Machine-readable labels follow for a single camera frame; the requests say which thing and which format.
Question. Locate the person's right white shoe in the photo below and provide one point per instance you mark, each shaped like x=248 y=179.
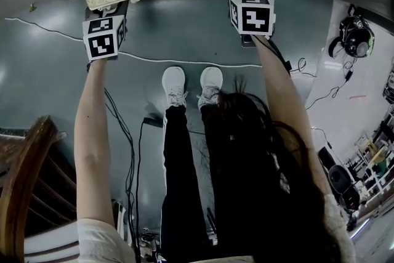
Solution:
x=210 y=83

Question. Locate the black power adapter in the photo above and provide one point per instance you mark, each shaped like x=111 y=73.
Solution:
x=153 y=120

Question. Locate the person's white shirt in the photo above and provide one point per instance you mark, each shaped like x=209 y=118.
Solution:
x=98 y=240

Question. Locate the white ridged panel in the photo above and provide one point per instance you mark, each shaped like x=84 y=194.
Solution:
x=49 y=243

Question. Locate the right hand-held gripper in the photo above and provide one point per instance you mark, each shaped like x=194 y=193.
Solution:
x=255 y=20

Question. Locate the red tape strip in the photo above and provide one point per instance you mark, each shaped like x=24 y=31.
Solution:
x=358 y=97

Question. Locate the white metal rack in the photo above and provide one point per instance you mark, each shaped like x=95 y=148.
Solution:
x=374 y=160

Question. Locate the black headset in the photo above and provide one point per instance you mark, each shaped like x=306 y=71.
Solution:
x=354 y=37

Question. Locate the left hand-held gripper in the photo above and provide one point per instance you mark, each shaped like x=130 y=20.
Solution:
x=100 y=44

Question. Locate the dark wooden slatted bed frame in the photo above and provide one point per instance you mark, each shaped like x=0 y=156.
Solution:
x=27 y=163

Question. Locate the person's right forearm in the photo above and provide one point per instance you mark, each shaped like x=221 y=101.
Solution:
x=286 y=101

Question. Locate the person's white shoe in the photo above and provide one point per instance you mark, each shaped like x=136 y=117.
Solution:
x=174 y=86
x=210 y=83

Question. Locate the black swivel chair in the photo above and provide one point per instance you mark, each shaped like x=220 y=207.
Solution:
x=338 y=178

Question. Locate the person's left forearm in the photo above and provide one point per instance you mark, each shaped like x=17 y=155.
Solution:
x=92 y=138

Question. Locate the person's black trousers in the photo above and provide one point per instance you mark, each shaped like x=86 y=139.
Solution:
x=181 y=178

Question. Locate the person's left white shoe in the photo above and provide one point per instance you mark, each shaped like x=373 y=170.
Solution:
x=174 y=86

